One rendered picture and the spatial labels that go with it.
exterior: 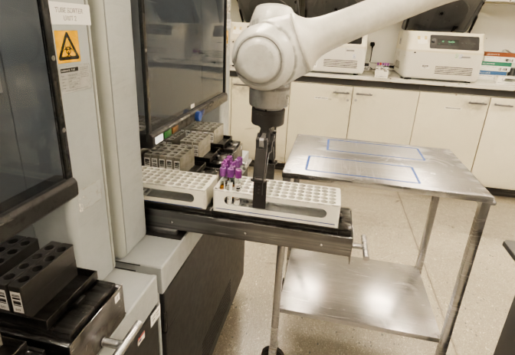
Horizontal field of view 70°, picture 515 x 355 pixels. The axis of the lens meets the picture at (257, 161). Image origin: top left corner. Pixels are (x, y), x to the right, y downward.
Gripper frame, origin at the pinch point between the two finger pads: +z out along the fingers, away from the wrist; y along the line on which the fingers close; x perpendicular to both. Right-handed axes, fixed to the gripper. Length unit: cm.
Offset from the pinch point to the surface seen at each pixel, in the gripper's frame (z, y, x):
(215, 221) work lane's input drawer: 6.9, -6.6, 10.0
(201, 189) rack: -0.1, -4.6, 14.2
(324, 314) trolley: 58, 27, -20
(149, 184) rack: 0.2, -4.9, 27.5
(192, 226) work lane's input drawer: 9.1, -6.6, 15.8
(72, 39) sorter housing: -34, -27, 27
